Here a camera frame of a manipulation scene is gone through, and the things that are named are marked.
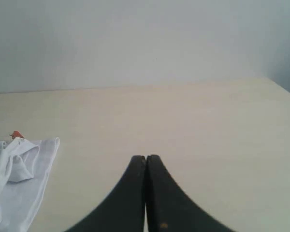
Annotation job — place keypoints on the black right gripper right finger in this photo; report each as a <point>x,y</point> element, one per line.
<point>168,208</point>

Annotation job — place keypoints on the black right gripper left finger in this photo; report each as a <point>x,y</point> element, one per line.
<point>123,210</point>

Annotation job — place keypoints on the white t-shirt red lettering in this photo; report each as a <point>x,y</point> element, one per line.
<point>24,171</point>

